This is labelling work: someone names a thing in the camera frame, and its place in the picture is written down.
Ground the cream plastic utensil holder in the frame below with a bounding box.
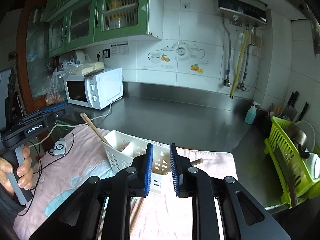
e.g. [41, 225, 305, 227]
[103, 130, 170, 174]

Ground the black kitchen knife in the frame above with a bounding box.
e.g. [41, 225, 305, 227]
[282, 91, 299, 121]

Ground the person's left hand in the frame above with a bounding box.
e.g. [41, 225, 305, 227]
[0, 145, 33, 198]

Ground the blue soap dispenser bottle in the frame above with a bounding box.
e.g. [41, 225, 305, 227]
[245, 101, 260, 125]

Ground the white microwave oven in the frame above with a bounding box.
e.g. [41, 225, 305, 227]
[64, 68, 124, 110]

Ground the green wall cabinet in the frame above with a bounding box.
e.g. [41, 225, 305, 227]
[44, 0, 164, 57]

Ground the yellow gas hose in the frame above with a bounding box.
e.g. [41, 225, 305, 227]
[229, 29, 251, 99]

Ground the white power cable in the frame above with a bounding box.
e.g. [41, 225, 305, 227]
[27, 103, 112, 148]

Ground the small white round-dial device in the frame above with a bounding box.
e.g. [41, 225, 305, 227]
[53, 140, 67, 157]

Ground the pink towel with blue airplane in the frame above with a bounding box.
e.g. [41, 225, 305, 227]
[12, 124, 238, 240]

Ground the black cable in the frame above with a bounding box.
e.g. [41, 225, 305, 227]
[17, 132, 75, 216]

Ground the green dish drying rack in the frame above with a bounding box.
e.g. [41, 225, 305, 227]
[264, 117, 319, 208]

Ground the wall gas water heater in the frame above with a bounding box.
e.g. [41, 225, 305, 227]
[214, 0, 267, 26]

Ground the plastic bag with food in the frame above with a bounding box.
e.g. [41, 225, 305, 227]
[45, 61, 82, 106]

